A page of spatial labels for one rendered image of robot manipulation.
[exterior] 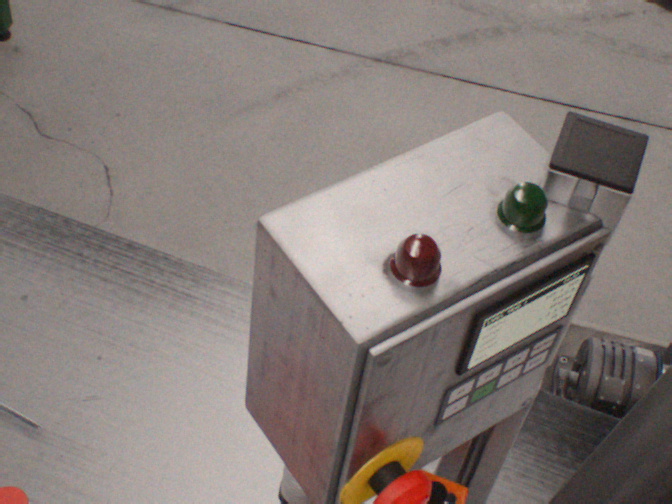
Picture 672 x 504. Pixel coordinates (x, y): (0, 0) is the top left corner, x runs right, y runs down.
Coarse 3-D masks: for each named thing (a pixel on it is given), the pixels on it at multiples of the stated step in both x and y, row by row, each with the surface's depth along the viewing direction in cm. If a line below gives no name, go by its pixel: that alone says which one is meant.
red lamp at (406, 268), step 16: (416, 240) 51; (432, 240) 51; (400, 256) 51; (416, 256) 50; (432, 256) 50; (400, 272) 51; (416, 272) 51; (432, 272) 51; (400, 288) 52; (416, 288) 51; (432, 288) 52
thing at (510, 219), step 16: (512, 192) 54; (528, 192) 53; (496, 208) 55; (512, 208) 54; (528, 208) 53; (544, 208) 54; (496, 224) 55; (512, 224) 54; (528, 224) 54; (544, 224) 55
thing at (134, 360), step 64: (0, 256) 131; (64, 256) 132; (128, 256) 133; (0, 320) 125; (64, 320) 126; (128, 320) 127; (192, 320) 128; (0, 384) 120; (64, 384) 120; (128, 384) 121; (192, 384) 122; (0, 448) 115; (64, 448) 115; (128, 448) 116; (192, 448) 117; (256, 448) 117; (512, 448) 121; (576, 448) 121
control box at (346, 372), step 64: (512, 128) 60; (320, 192) 55; (384, 192) 56; (448, 192) 56; (256, 256) 56; (320, 256) 52; (384, 256) 53; (448, 256) 53; (512, 256) 54; (576, 256) 56; (256, 320) 60; (320, 320) 52; (384, 320) 50; (448, 320) 52; (256, 384) 64; (320, 384) 55; (384, 384) 53; (448, 384) 58; (512, 384) 65; (320, 448) 59; (384, 448) 59; (448, 448) 66
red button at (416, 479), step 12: (384, 468) 61; (396, 468) 61; (372, 480) 61; (384, 480) 61; (396, 480) 60; (408, 480) 60; (420, 480) 60; (384, 492) 60; (396, 492) 59; (408, 492) 59; (420, 492) 60
